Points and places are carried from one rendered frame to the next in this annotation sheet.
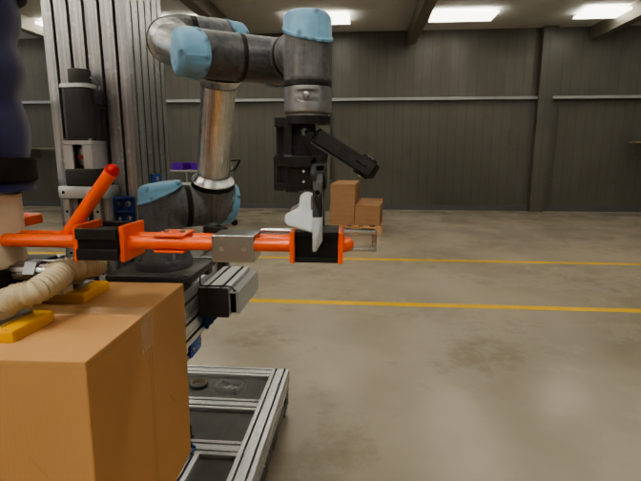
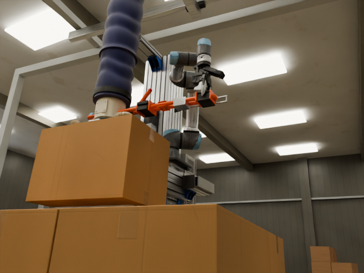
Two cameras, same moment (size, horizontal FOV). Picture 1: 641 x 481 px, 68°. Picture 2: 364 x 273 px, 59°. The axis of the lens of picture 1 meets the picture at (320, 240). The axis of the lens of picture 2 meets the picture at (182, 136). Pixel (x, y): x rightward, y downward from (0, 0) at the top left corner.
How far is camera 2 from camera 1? 118 cm
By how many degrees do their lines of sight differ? 39
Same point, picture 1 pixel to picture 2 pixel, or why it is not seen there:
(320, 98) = (205, 57)
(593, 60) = not seen: outside the picture
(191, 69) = (173, 59)
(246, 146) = not seen: hidden behind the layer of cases
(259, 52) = (192, 54)
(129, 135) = (164, 124)
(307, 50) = (201, 46)
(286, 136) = (196, 70)
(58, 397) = (123, 124)
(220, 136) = (193, 110)
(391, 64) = (352, 174)
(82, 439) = (127, 136)
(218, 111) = not seen: hidden behind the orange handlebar
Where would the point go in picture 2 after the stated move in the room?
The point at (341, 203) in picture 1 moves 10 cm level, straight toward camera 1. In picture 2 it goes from (320, 261) to (320, 260)
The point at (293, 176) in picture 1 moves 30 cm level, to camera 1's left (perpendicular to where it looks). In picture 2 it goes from (197, 78) to (146, 88)
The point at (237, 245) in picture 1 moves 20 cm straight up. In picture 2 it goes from (180, 100) to (182, 66)
